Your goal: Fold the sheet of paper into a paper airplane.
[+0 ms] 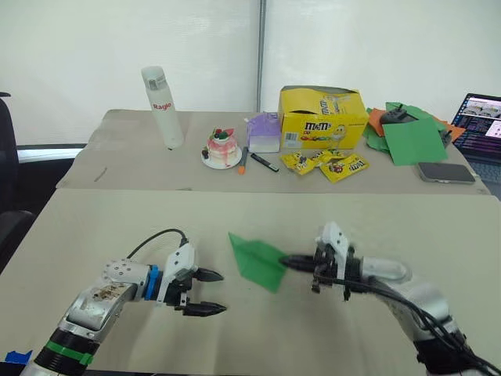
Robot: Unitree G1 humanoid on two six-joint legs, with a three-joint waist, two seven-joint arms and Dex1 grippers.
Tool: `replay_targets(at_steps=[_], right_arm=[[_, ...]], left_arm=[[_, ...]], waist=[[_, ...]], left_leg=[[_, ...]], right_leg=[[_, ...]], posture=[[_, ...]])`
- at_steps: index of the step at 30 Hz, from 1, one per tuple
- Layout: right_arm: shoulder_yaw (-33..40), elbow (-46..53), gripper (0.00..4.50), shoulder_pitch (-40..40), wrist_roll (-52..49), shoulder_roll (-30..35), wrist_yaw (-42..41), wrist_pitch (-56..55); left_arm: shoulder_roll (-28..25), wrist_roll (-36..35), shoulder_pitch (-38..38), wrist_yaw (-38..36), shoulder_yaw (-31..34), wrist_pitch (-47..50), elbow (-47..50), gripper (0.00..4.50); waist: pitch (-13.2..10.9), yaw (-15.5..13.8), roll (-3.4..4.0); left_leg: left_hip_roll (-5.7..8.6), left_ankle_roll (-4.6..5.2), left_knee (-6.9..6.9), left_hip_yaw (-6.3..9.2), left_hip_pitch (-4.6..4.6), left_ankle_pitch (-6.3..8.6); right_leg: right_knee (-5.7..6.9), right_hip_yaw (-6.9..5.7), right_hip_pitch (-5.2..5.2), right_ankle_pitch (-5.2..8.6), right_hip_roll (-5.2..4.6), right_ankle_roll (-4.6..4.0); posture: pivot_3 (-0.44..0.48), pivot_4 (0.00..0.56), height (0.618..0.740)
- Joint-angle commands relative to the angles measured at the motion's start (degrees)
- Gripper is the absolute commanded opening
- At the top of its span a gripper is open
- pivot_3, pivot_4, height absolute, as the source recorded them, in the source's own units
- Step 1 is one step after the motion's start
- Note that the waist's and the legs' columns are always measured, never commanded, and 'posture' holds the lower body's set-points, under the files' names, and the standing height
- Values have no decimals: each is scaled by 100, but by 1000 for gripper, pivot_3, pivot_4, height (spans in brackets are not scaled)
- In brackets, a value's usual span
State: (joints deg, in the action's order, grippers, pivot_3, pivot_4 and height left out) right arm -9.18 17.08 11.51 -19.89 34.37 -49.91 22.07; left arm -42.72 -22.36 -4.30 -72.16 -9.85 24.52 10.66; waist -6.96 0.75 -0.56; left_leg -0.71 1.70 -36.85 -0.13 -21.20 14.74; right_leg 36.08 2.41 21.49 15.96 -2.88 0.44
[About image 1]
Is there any black marker with orange cap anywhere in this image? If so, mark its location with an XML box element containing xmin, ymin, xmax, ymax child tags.
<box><xmin>237</xmin><ymin>146</ymin><xmax>250</xmax><ymax>175</ymax></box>

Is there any black joystick controller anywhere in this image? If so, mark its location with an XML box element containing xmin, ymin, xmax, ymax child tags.
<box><xmin>380</xmin><ymin>103</ymin><xmax>413</xmax><ymax>126</ymax></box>

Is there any white Ragio bottle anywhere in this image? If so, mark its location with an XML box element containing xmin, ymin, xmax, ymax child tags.
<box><xmin>140</xmin><ymin>65</ymin><xmax>185</xmax><ymax>151</ymax></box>

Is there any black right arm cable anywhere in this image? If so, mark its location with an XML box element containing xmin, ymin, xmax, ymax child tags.
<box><xmin>324</xmin><ymin>273</ymin><xmax>501</xmax><ymax>376</ymax></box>

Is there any beige cardboard sheet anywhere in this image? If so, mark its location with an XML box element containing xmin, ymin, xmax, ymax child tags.
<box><xmin>0</xmin><ymin>188</ymin><xmax>501</xmax><ymax>374</ymax></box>
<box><xmin>56</xmin><ymin>108</ymin><xmax>492</xmax><ymax>196</ymax></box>

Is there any yellow M&M's cardboard box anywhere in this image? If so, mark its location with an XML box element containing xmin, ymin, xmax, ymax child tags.
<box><xmin>278</xmin><ymin>85</ymin><xmax>370</xmax><ymax>151</ymax></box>

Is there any smartphone with dark screen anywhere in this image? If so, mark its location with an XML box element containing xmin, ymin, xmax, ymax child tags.
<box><xmin>416</xmin><ymin>161</ymin><xmax>477</xmax><ymax>185</ymax></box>

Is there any green paper airplane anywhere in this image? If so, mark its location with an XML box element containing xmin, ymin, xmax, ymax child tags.
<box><xmin>228</xmin><ymin>231</ymin><xmax>287</xmax><ymax>293</ymax></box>

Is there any white vertical pole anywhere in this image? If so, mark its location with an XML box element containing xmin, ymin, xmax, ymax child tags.
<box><xmin>256</xmin><ymin>0</ymin><xmax>268</xmax><ymax>113</ymax></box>

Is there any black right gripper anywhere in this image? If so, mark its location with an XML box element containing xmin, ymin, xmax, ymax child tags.
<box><xmin>278</xmin><ymin>244</ymin><xmax>348</xmax><ymax>302</ymax></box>

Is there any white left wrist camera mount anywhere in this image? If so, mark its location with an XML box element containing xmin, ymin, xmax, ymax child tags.
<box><xmin>156</xmin><ymin>242</ymin><xmax>199</xmax><ymax>307</ymax></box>

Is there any black office chair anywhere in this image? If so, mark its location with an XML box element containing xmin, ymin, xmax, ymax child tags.
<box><xmin>0</xmin><ymin>92</ymin><xmax>37</xmax><ymax>273</ymax></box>

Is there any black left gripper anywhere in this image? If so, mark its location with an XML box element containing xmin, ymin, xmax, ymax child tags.
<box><xmin>163</xmin><ymin>268</ymin><xmax>229</xmax><ymax>318</ymax></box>

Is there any yellow M&M's packet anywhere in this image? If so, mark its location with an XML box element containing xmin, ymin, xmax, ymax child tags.
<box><xmin>319</xmin><ymin>153</ymin><xmax>371</xmax><ymax>185</ymax></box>
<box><xmin>308</xmin><ymin>147</ymin><xmax>350</xmax><ymax>164</ymax></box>
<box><xmin>279</xmin><ymin>151</ymin><xmax>315</xmax><ymax>175</ymax></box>

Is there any black marker pen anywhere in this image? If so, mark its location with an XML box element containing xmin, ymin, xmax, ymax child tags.
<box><xmin>250</xmin><ymin>152</ymin><xmax>280</xmax><ymax>174</ymax></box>

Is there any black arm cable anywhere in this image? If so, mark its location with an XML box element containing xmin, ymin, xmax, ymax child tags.
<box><xmin>125</xmin><ymin>228</ymin><xmax>189</xmax><ymax>259</ymax></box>
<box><xmin>324</xmin><ymin>273</ymin><xmax>501</xmax><ymax>376</ymax></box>

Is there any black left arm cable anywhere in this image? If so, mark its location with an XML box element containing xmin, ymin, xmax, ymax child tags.
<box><xmin>125</xmin><ymin>228</ymin><xmax>189</xmax><ymax>259</ymax></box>

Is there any purple white small carton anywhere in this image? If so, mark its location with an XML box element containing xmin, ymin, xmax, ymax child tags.
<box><xmin>245</xmin><ymin>111</ymin><xmax>283</xmax><ymax>154</ymax></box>

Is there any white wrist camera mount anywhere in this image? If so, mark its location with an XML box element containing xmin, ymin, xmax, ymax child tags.
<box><xmin>156</xmin><ymin>242</ymin><xmax>199</xmax><ymax>307</ymax></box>
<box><xmin>315</xmin><ymin>221</ymin><xmax>352</xmax><ymax>291</ymax></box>

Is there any green paper sheet stack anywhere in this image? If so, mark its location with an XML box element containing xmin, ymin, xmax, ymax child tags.
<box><xmin>362</xmin><ymin>101</ymin><xmax>456</xmax><ymax>167</ymax></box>

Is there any toy cake on plate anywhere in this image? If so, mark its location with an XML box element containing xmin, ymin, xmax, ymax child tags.
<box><xmin>200</xmin><ymin>127</ymin><xmax>244</xmax><ymax>171</ymax></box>

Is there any orange paper sheet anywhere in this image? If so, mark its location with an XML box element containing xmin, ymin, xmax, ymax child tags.
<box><xmin>366</xmin><ymin>107</ymin><xmax>393</xmax><ymax>138</ymax></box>

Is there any open laptop computer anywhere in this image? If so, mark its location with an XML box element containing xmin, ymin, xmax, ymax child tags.
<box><xmin>449</xmin><ymin>92</ymin><xmax>501</xmax><ymax>186</ymax></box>

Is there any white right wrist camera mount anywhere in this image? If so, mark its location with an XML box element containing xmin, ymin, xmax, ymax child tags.
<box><xmin>315</xmin><ymin>221</ymin><xmax>352</xmax><ymax>291</ymax></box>

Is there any blue tape piece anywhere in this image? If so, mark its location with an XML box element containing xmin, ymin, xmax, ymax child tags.
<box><xmin>4</xmin><ymin>349</ymin><xmax>34</xmax><ymax>366</ymax></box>

